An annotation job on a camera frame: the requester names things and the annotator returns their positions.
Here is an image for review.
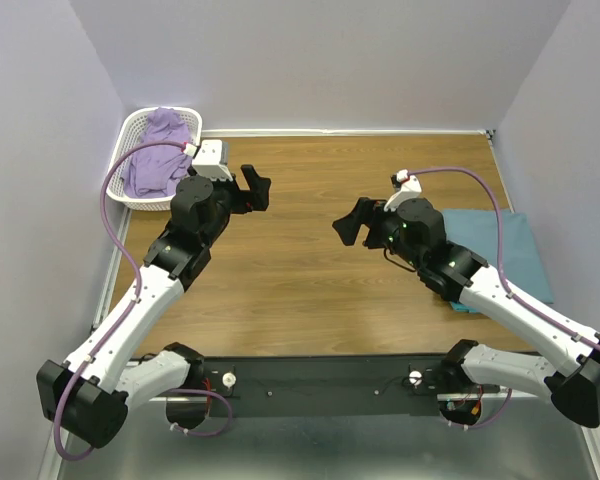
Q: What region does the purple t shirt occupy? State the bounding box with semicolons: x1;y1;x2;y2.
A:
121;108;191;199

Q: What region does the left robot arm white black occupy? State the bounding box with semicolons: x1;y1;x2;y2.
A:
36;165;271;459

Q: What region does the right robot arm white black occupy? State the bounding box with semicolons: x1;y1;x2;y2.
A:
333;197;600;428

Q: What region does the folded teal t shirt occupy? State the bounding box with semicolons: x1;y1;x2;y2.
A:
443;209;554;304

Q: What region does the white plastic laundry basket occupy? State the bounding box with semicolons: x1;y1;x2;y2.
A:
104;106;204;211

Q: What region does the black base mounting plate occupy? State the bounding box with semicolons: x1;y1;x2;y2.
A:
204;353;451;420

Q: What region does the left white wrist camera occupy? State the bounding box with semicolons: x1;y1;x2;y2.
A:
183;139;233;182

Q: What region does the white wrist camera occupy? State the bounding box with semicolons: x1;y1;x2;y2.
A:
383;169;422;212
183;139;233;182

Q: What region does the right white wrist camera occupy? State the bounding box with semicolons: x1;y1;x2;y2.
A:
383;169;422;212

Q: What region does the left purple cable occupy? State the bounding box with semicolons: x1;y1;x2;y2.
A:
53;141;191;461

